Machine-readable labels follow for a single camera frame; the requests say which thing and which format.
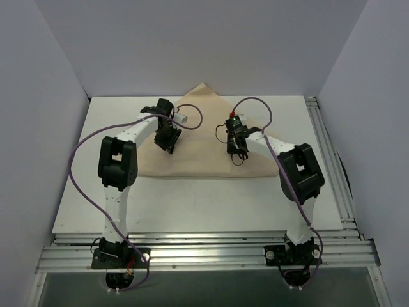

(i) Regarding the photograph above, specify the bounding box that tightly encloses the beige cloth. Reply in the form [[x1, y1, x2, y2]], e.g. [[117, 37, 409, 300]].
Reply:
[[137, 83, 279, 178]]

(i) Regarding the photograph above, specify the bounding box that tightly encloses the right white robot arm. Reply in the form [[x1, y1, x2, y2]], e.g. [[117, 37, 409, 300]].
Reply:
[[224, 112, 325, 264]]

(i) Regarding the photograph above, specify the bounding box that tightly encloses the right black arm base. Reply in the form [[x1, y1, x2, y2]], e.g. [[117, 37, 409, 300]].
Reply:
[[263, 242, 322, 267]]

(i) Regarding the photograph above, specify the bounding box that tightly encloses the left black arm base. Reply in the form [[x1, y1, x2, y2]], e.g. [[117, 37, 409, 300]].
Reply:
[[91, 247, 151, 269]]

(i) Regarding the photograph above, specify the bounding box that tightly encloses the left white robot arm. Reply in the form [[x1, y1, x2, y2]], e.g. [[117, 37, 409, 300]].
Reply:
[[98, 98, 181, 268]]

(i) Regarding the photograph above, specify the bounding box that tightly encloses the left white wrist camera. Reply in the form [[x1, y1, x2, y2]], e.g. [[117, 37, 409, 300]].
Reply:
[[173, 113, 188, 124]]

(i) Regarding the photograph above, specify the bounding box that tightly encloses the black loop cable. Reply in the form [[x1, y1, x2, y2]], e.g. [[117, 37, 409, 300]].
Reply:
[[215, 123, 250, 167]]

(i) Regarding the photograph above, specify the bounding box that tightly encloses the right side aluminium rail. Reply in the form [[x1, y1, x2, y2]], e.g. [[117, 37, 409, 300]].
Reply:
[[305, 97, 364, 240]]

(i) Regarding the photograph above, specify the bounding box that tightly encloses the aluminium rail frame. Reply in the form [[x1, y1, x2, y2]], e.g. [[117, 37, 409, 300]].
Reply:
[[27, 225, 389, 306]]

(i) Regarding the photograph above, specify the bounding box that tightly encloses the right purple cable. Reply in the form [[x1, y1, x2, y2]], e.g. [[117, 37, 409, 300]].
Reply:
[[229, 97, 323, 285]]

